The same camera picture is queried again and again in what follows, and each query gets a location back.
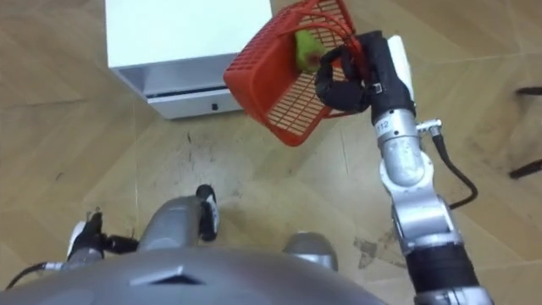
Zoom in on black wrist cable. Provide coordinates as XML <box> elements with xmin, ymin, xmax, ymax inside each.
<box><xmin>4</xmin><ymin>261</ymin><xmax>64</xmax><ymax>291</ymax></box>
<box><xmin>417</xmin><ymin>119</ymin><xmax>479</xmax><ymax>211</ymax></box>

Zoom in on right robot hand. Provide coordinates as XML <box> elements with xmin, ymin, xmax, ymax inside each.
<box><xmin>314</xmin><ymin>30</ymin><xmax>417</xmax><ymax>126</ymax></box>

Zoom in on black chair base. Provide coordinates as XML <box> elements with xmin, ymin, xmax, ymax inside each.
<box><xmin>507</xmin><ymin>86</ymin><xmax>542</xmax><ymax>180</ymax></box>

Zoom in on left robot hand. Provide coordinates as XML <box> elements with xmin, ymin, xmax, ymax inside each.
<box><xmin>66</xmin><ymin>207</ymin><xmax>141</xmax><ymax>262</ymax></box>

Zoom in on red plastic basket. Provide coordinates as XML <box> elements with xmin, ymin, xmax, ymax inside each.
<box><xmin>223</xmin><ymin>0</ymin><xmax>369</xmax><ymax>147</ymax></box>

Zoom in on robot legs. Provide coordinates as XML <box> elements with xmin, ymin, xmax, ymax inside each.
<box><xmin>137</xmin><ymin>184</ymin><xmax>340</xmax><ymax>272</ymax></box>

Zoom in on robot body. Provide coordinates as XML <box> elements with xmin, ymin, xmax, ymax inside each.
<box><xmin>0</xmin><ymin>247</ymin><xmax>390</xmax><ymax>305</ymax></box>

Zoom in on white bedside cabinet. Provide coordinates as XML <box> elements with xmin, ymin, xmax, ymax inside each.
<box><xmin>104</xmin><ymin>0</ymin><xmax>274</xmax><ymax>120</ymax></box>

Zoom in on green fruit soft toy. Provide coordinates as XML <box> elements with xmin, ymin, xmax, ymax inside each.
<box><xmin>295</xmin><ymin>29</ymin><xmax>327</xmax><ymax>74</ymax></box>

